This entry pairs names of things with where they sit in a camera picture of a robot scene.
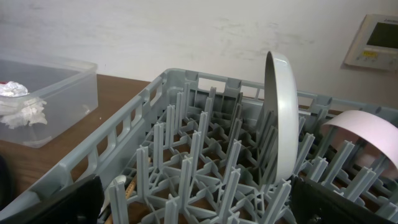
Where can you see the pink saucer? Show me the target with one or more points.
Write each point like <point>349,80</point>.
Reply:
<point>379,135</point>

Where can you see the white napkin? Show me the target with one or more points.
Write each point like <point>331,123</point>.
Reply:
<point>13,89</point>

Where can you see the clear plastic bin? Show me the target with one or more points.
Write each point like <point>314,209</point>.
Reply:
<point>68,86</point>

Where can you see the white tissue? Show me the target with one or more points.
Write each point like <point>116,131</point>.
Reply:
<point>29,112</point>

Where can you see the grey plate with food scraps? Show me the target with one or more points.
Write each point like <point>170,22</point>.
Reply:
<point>280,97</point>

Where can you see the grey dishwasher rack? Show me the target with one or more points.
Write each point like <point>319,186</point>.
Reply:
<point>207,157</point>

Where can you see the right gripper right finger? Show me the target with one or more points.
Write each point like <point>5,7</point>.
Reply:
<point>313,203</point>

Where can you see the wooden chopstick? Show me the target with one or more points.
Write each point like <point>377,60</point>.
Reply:
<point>128,193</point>

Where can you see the black round tray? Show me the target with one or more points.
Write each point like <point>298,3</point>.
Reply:
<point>8,188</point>

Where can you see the wall thermostat control panel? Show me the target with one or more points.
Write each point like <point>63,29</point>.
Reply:
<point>375,44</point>

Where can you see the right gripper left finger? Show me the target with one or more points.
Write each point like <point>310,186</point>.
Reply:
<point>80,202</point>

